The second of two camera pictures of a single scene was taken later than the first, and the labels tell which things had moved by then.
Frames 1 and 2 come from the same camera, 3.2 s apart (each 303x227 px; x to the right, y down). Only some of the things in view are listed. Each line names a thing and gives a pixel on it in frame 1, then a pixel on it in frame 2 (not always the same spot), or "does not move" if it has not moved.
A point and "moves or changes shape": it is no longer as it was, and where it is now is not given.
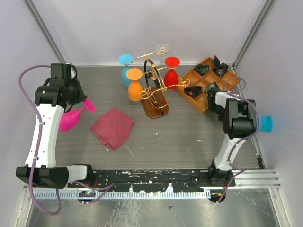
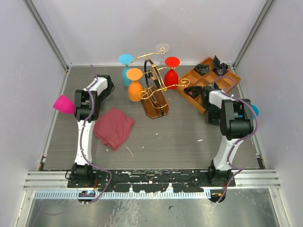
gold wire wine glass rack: x=155 y=98 does not move
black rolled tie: x=193 y=91 does not move
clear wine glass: x=162 y=48 does not move
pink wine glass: x=69 y=118 moves or changes shape
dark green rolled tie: x=202 y=69 does not move
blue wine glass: x=266 y=124 moves or changes shape
